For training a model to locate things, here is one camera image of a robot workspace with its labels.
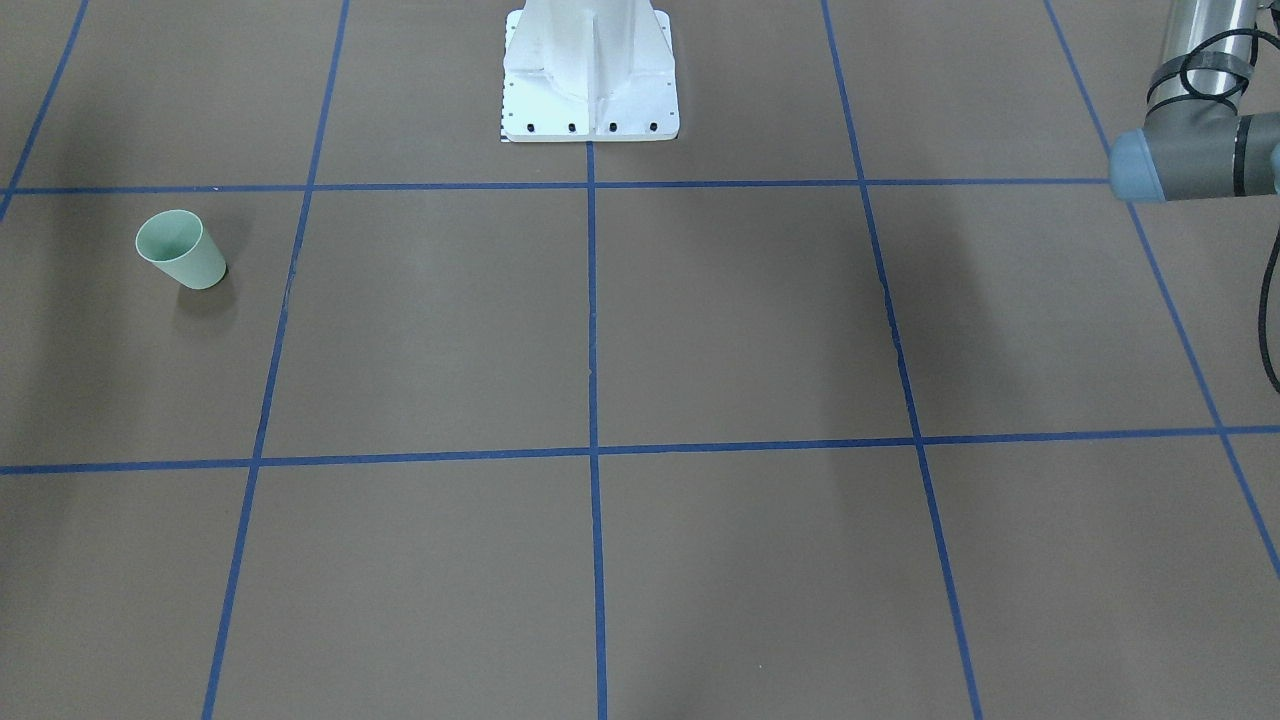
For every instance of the pale green plastic cup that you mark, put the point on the pale green plastic cup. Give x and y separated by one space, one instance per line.
178 244

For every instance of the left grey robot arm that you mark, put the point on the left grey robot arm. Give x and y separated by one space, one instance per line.
1195 143

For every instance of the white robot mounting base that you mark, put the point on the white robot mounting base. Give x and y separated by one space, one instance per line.
589 71

